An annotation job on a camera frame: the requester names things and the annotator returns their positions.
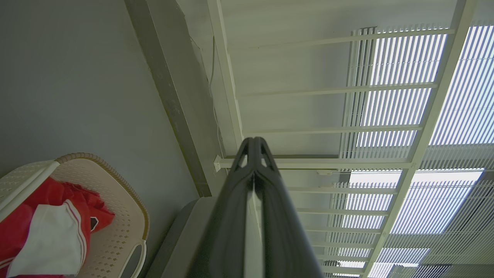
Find beige perforated laundry basket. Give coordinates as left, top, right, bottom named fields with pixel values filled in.
left=0, top=153, right=150, bottom=278

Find thin grey wall cable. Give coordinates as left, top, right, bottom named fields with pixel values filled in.
left=209, top=36, right=226, bottom=156

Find white garment with red stripes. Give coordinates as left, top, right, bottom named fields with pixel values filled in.
left=7, top=200, right=88, bottom=277

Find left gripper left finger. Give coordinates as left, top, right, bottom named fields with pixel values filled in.
left=188, top=137, right=256, bottom=278

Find white railing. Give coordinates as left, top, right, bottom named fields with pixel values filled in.
left=206, top=0, right=480, bottom=278

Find white window blinds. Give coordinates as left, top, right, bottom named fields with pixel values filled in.
left=323, top=24, right=494, bottom=278

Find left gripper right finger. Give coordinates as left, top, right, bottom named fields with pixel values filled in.
left=253, top=137, right=324, bottom=278

